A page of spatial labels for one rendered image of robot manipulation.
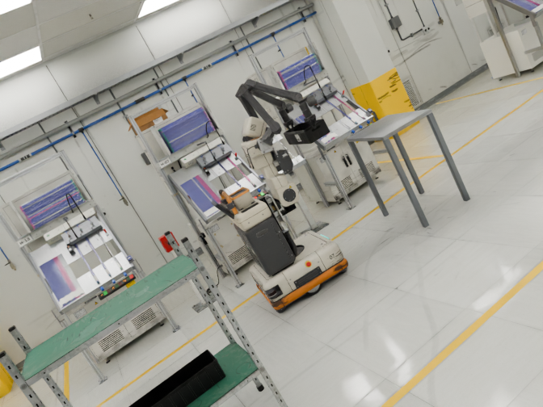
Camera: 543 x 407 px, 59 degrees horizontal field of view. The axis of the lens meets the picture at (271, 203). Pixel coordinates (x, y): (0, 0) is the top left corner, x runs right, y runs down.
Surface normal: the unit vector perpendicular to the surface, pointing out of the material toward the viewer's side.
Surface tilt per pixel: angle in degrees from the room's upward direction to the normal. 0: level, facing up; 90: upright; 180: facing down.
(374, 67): 90
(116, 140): 90
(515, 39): 90
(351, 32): 90
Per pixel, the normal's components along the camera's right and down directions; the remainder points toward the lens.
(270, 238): 0.25, 0.11
